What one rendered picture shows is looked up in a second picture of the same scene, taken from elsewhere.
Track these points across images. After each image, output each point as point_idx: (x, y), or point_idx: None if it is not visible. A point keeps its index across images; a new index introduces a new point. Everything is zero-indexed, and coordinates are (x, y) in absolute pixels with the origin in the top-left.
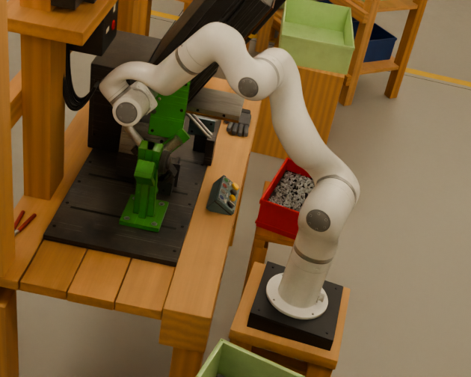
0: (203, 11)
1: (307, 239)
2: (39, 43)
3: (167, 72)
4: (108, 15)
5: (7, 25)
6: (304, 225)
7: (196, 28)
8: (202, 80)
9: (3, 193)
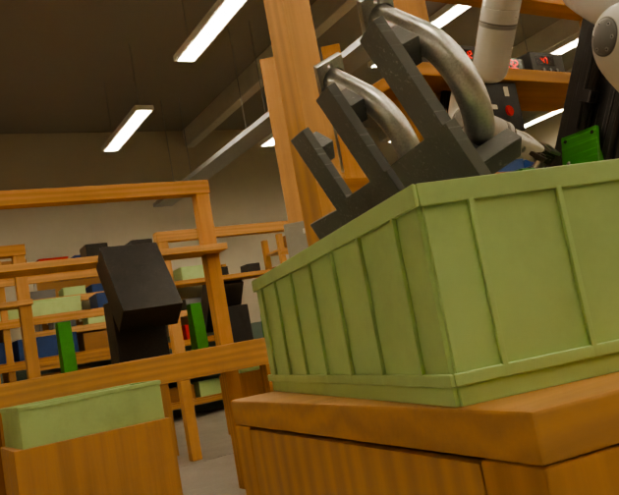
0: (583, 38)
1: None
2: (406, 116)
3: (476, 44)
4: (489, 90)
5: (315, 44)
6: (599, 64)
7: (582, 61)
8: (612, 119)
9: (327, 209)
